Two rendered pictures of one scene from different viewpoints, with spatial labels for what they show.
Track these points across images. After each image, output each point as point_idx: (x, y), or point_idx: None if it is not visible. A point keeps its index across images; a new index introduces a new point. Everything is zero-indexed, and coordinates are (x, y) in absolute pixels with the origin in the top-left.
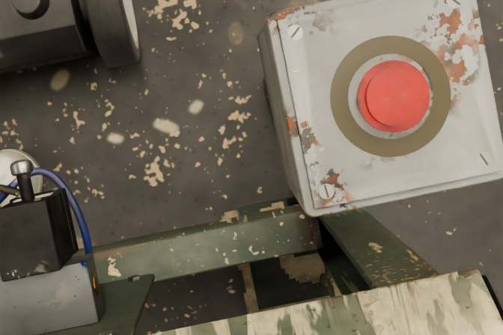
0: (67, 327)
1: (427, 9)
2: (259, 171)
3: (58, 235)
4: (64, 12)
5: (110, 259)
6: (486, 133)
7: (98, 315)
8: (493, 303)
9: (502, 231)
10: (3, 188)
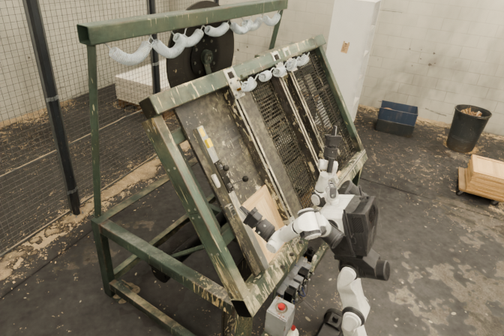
0: (277, 289)
1: (286, 316)
2: None
3: (287, 295)
4: None
5: (268, 335)
6: (271, 311)
7: (276, 292)
8: (250, 312)
9: None
10: (295, 304)
